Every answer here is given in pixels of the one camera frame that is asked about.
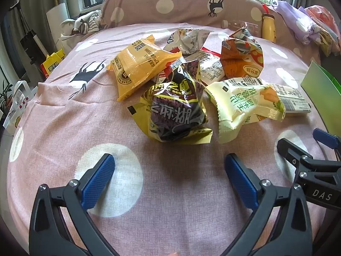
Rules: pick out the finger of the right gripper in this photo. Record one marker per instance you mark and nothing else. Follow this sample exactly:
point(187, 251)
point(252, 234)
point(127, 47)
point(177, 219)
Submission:
point(291, 154)
point(332, 141)

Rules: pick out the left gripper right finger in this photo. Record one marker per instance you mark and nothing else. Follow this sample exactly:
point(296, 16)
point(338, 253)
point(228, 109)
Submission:
point(292, 231)

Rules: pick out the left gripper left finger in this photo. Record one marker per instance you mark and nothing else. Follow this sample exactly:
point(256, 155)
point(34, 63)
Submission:
point(48, 232)

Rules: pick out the cracker pack white label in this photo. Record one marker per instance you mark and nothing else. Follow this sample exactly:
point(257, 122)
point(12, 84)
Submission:
point(293, 100)

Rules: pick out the pale yellow corn snack bag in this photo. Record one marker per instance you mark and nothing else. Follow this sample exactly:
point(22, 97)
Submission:
point(243, 100)

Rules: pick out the orange panda snack bag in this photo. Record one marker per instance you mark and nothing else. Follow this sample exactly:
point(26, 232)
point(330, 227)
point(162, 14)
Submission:
point(241, 55)

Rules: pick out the red-edged beige snack pack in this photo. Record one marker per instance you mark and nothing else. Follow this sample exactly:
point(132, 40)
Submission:
point(211, 68)

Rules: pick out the black sesame snack bag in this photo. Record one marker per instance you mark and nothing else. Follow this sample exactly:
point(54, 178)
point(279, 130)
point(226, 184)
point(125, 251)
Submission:
point(174, 111)

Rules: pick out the small red silver snack pack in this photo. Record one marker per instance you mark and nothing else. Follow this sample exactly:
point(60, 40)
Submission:
point(160, 78)

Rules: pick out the white popcorn snack bag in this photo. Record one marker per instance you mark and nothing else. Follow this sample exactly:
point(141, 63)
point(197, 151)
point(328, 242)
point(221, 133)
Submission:
point(187, 40)

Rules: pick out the green cardboard box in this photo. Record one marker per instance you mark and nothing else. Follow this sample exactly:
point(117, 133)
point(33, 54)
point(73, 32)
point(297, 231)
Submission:
point(324, 91)

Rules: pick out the pink folded cloth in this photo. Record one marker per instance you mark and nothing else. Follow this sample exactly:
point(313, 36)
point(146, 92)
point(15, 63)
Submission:
point(329, 35)

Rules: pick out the purple folded cloth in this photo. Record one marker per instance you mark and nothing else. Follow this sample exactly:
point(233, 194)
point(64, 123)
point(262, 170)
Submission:
point(304, 28)

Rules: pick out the yellow drink bottle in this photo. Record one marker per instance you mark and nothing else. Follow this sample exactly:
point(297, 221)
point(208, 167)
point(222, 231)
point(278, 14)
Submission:
point(268, 25)

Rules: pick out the white patterned shopping bag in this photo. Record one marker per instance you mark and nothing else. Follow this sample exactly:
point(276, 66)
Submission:
point(21, 96)

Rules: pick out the clear plastic bottle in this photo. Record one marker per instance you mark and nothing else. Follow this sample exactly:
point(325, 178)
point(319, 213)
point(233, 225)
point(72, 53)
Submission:
point(235, 25)

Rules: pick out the brown polka dot bolster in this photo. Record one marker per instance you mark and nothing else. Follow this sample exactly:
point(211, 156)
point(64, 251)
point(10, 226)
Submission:
point(135, 17)

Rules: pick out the yellow carton box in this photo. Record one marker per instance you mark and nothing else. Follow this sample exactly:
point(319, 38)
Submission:
point(51, 62)

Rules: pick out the black tripod stand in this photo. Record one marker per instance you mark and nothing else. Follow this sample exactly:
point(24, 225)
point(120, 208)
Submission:
point(30, 42)

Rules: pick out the striped white cloth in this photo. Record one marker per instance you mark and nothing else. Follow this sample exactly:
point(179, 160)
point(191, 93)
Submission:
point(88, 23)

